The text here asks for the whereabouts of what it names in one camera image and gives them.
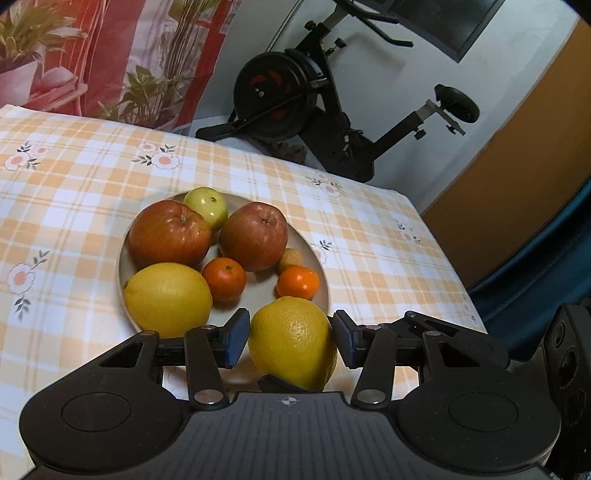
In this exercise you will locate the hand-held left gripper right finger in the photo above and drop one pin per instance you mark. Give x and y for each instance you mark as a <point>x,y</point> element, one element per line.
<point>344,341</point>

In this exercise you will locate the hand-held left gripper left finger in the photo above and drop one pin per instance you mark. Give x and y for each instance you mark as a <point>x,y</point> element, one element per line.
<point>238,339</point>

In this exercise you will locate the yellow lemon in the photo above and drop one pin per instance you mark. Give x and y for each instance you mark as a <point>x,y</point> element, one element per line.
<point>291,341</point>
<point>166,297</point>

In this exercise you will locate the cream plate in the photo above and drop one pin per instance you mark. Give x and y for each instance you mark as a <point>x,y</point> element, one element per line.
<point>256,288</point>

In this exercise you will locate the orange mandarin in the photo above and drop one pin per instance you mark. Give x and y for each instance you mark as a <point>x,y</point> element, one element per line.
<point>298,281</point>
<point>224,277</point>

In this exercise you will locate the small brown round fruit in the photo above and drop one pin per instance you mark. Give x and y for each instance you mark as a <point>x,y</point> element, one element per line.
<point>291,258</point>

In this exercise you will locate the red apple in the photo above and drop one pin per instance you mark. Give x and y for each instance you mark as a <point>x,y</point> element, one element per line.
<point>168,233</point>
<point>254,235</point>

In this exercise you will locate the green apple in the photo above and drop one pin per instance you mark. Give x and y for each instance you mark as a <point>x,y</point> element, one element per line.
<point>205,203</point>

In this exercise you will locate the dark blue cloth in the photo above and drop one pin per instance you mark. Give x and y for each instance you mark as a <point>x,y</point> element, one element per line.
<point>531,286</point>

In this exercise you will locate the orange checkered floral tablecloth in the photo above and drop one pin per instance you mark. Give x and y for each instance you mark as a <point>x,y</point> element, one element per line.
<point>369,240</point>

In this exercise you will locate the black exercise bike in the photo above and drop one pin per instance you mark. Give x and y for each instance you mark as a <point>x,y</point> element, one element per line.
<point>272,97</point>

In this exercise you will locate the pink printed backdrop cloth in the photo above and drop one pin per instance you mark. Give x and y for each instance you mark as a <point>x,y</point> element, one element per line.
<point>115,55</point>

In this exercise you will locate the dark window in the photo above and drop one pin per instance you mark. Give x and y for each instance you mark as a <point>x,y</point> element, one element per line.
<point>452,23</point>

